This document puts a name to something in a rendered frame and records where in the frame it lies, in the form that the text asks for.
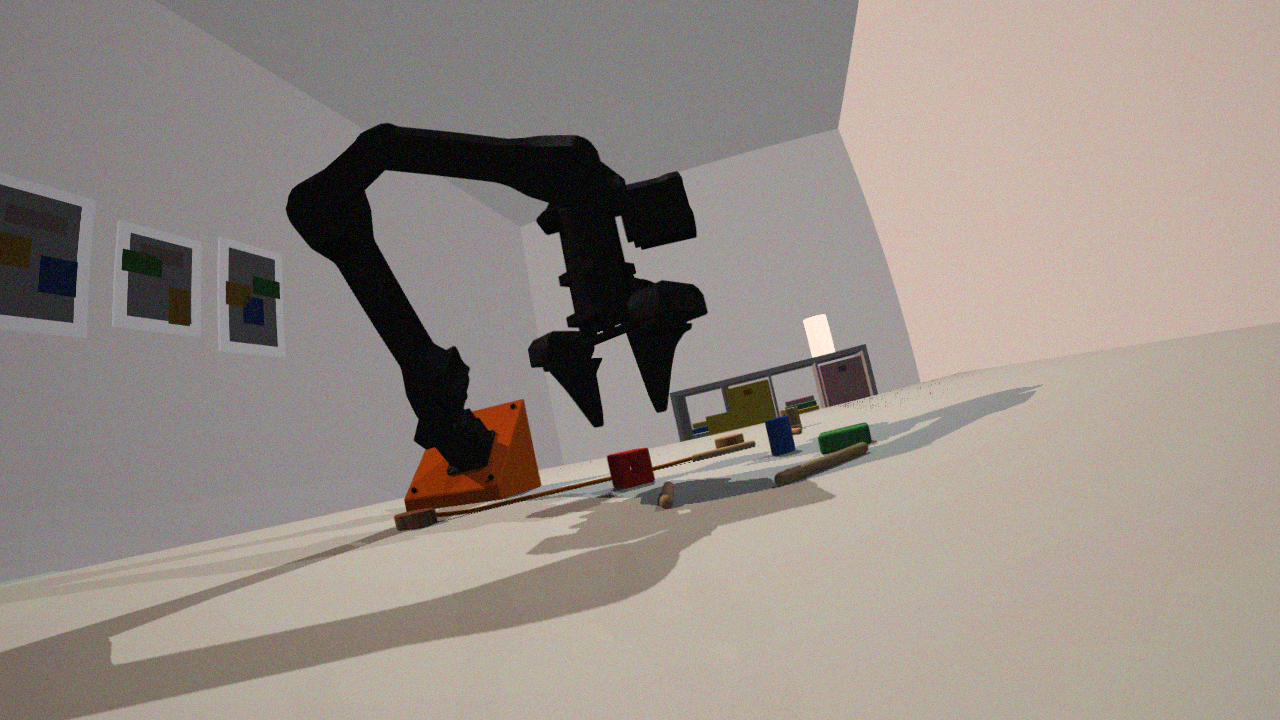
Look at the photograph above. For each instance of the green rectangular block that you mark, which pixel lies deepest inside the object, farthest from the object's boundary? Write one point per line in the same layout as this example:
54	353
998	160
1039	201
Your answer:
836	440

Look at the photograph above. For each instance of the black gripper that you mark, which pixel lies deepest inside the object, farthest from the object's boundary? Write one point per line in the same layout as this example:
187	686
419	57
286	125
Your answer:
654	319

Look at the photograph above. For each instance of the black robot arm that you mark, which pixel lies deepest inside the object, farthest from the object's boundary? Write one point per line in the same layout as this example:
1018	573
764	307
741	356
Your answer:
331	212

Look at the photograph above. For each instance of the dark blue cylinder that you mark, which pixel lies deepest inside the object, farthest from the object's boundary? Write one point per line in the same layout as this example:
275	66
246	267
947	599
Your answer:
780	435

